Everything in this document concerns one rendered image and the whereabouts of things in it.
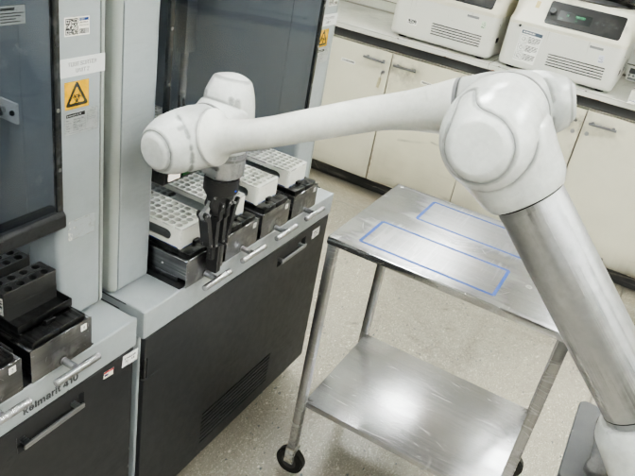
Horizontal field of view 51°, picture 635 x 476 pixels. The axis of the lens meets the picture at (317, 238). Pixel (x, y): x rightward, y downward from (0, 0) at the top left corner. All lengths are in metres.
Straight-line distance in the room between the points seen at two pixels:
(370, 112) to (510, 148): 0.35
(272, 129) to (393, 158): 2.66
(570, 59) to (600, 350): 2.51
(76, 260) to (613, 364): 0.95
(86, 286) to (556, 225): 0.89
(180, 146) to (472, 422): 1.25
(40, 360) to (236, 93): 0.59
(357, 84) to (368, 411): 2.24
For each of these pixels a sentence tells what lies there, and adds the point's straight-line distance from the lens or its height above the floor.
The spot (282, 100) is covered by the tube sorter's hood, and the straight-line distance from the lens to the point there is 1.74.
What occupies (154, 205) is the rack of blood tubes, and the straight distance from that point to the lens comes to 1.56.
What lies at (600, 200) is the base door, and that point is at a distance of 3.55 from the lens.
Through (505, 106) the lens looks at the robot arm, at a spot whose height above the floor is 1.36.
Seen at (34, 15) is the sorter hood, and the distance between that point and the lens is 1.10.
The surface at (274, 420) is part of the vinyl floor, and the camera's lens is 2.26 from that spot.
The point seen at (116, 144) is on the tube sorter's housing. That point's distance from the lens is 1.31.
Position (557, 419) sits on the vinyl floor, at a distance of 2.65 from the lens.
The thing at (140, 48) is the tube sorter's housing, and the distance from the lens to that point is 1.29.
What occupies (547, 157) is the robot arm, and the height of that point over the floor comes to 1.30.
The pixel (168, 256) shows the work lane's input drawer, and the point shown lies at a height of 0.80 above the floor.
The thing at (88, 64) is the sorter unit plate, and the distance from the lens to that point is 1.21.
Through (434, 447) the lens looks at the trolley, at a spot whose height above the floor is 0.28.
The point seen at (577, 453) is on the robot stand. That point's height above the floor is 0.70.
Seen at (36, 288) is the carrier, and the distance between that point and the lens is 1.28.
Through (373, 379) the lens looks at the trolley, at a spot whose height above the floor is 0.28.
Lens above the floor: 1.58
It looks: 29 degrees down
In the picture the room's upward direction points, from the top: 11 degrees clockwise
